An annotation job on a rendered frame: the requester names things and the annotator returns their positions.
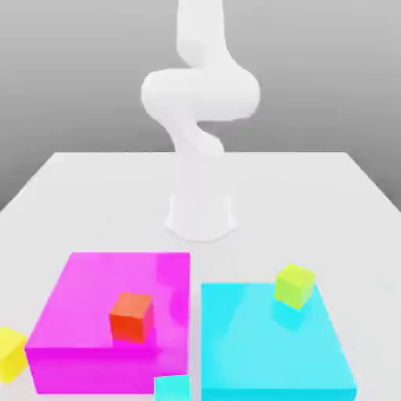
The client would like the large magenta box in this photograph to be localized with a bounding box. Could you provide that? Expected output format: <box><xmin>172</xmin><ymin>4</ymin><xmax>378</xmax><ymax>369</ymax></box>
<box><xmin>23</xmin><ymin>251</ymin><xmax>192</xmax><ymax>395</ymax></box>

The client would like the small cyan cube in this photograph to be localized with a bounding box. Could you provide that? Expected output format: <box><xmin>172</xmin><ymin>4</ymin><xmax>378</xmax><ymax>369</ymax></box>
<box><xmin>154</xmin><ymin>374</ymin><xmax>192</xmax><ymax>401</ymax></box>

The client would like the small lime green cube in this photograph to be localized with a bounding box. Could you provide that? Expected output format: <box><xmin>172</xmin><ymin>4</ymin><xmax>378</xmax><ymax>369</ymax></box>
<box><xmin>274</xmin><ymin>263</ymin><xmax>316</xmax><ymax>311</ymax></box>

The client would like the small red cube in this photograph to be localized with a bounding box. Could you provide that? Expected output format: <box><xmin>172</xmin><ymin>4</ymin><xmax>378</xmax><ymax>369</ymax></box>
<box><xmin>109</xmin><ymin>291</ymin><xmax>155</xmax><ymax>345</ymax></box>

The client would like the small yellow cube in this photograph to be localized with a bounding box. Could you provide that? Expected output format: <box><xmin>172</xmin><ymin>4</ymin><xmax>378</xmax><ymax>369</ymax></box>
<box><xmin>0</xmin><ymin>326</ymin><xmax>30</xmax><ymax>385</ymax></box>

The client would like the large cyan box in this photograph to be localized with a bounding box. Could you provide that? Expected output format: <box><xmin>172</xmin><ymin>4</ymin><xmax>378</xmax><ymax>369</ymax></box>
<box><xmin>200</xmin><ymin>282</ymin><xmax>358</xmax><ymax>401</ymax></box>

